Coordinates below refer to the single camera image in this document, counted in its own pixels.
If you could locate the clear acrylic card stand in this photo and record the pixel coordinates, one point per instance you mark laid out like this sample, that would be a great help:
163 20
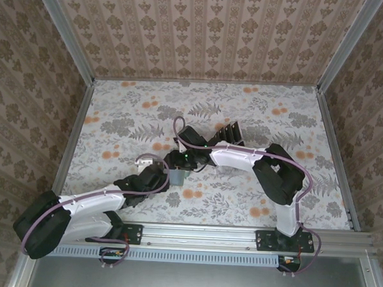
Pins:
227 172

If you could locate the long aluminium base rail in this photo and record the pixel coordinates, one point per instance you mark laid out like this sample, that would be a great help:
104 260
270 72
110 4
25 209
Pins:
199 235

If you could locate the aluminium frame post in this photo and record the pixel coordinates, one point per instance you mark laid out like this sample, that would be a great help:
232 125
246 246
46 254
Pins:
346 45
66 31

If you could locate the grey metal panel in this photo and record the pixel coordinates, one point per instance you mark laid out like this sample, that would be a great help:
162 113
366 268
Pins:
197 282

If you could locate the aluminium frame bar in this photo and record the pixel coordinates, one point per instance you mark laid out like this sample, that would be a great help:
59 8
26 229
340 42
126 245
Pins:
370 281
19 272

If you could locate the black connector board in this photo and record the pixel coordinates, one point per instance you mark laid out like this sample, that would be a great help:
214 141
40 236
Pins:
111 255
289 263

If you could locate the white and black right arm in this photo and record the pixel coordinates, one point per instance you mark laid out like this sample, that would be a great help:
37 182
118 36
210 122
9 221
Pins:
232 158

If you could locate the aluminium side rail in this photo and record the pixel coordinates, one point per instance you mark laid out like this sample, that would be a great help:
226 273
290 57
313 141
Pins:
75 137
338 157

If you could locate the black VIP card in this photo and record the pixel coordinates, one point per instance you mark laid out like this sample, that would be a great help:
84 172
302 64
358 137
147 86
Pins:
216 139
230 132
237 130
224 135

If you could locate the floral patterned table cover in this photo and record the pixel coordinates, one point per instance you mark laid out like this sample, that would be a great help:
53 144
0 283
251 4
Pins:
207 208

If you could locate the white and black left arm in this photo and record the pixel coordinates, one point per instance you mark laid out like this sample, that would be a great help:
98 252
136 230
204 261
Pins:
92 201

